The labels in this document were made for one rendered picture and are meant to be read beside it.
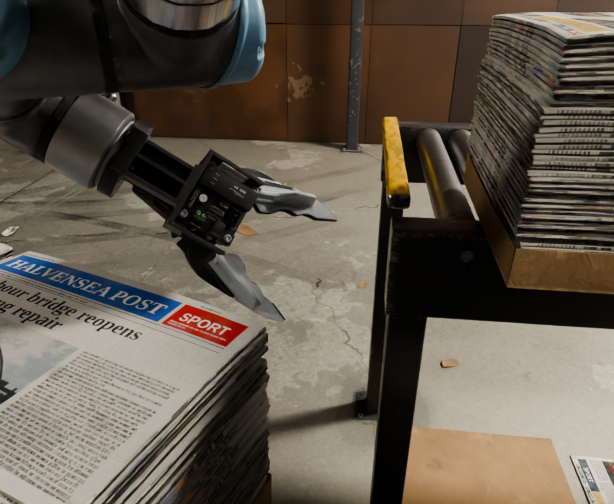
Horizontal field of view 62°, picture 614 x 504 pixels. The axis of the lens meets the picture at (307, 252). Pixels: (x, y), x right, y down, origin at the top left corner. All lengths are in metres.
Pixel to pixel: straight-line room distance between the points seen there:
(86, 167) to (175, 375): 0.18
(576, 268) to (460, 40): 3.30
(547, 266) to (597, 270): 0.04
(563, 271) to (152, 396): 0.37
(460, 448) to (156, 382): 1.17
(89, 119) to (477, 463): 1.23
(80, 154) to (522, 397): 1.43
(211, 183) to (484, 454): 1.17
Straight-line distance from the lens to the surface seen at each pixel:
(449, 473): 1.40
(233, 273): 0.46
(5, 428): 0.37
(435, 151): 0.94
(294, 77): 3.79
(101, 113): 0.45
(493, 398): 1.62
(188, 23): 0.33
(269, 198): 0.49
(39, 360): 0.41
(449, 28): 3.75
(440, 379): 1.64
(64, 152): 0.45
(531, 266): 0.52
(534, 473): 1.47
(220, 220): 0.44
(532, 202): 0.49
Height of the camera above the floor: 1.07
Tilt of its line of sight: 28 degrees down
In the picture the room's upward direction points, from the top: straight up
